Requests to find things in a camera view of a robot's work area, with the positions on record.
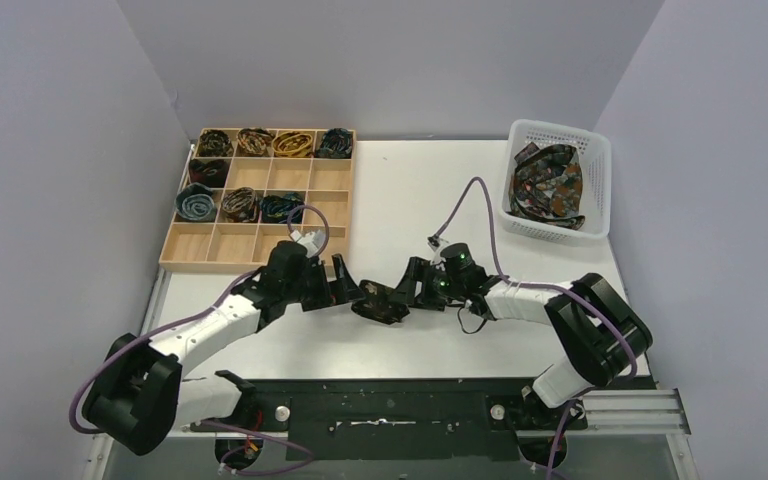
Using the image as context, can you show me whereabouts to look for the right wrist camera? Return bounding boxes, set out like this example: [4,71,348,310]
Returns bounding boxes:
[427,234,450,264]

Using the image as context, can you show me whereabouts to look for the dark blue rolled tie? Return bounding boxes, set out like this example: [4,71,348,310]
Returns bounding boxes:
[315,128,354,159]

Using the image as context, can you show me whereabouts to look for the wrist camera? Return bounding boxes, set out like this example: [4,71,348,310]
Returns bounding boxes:
[289,229,327,252]
[427,234,450,264]

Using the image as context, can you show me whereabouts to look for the light blue rolled tie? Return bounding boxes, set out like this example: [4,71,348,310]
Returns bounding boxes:
[175,183,217,223]

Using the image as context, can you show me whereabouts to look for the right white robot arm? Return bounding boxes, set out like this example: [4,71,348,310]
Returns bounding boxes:
[387,241,653,408]

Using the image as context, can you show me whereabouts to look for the wooden compartment tray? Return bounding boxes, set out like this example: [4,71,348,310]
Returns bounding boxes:
[159,127,359,274]

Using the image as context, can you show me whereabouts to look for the dark rolled tie top-left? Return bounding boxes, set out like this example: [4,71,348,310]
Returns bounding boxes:
[196,129,234,157]

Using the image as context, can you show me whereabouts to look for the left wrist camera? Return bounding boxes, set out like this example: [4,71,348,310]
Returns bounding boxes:
[289,229,327,252]

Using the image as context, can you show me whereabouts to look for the brown patterned rolled tie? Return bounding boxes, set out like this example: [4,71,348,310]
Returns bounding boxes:
[220,187,262,223]

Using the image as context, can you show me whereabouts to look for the pile of patterned ties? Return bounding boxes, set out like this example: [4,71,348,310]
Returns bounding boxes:
[508,142,586,231]

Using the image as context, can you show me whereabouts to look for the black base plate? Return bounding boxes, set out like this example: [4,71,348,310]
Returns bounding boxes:
[191,377,657,465]

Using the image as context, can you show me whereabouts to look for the teal dark rolled tie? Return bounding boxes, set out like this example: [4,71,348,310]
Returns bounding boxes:
[260,191,304,224]

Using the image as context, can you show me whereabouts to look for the yellow rolled tie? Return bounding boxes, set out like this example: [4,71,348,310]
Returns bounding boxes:
[272,130,315,158]

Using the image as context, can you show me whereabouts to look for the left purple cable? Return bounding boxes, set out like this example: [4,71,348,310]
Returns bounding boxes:
[67,203,331,478]

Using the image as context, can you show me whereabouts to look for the black gold floral tie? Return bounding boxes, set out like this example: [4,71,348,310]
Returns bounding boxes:
[351,279,410,325]

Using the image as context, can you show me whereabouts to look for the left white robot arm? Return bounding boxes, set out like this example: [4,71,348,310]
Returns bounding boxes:
[70,240,365,455]

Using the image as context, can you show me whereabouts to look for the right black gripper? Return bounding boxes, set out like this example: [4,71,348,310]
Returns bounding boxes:
[389,257,465,311]

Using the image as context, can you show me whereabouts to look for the maroon rolled tie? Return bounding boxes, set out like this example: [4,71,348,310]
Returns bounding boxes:
[188,158,230,189]

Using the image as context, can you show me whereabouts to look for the white plastic basket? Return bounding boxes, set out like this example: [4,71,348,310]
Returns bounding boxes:
[499,119,611,246]

